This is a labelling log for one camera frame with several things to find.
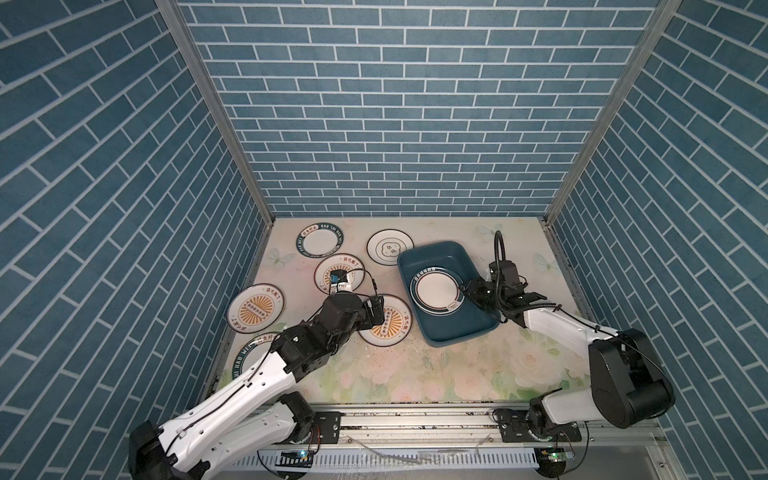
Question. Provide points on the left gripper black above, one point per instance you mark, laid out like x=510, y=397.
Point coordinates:
x=367, y=321

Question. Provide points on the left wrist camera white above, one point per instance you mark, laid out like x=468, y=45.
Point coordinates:
x=339, y=282

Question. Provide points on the white clover plate back centre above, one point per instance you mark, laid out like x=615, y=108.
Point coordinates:
x=385, y=246

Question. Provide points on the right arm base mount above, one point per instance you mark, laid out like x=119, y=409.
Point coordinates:
x=518, y=426

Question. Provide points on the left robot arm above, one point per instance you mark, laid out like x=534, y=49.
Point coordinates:
x=257, y=409

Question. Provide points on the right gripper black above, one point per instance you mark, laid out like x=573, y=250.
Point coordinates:
x=476, y=287

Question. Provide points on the green red rim plate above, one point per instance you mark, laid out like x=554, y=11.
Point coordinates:
x=436, y=291

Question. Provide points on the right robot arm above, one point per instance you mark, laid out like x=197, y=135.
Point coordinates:
x=627, y=384

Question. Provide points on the orange sunburst plate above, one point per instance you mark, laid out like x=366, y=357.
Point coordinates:
x=255, y=308
x=396, y=326
x=339, y=261

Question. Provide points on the aluminium rail frame front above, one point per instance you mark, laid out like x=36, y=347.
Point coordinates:
x=458, y=441

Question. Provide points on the teal plastic bin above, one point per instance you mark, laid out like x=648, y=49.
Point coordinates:
x=469, y=321

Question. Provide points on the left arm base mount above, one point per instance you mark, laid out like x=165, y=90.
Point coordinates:
x=325, y=428

